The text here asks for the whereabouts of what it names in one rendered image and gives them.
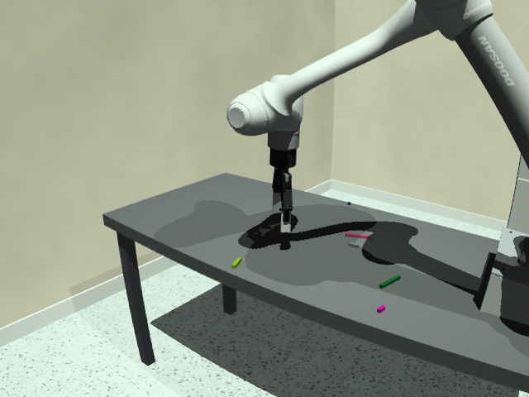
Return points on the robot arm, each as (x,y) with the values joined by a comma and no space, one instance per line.
(467,22)

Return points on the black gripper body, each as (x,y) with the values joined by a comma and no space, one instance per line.
(282,160)

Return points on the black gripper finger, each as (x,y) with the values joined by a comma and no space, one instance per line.
(276,194)
(286,201)

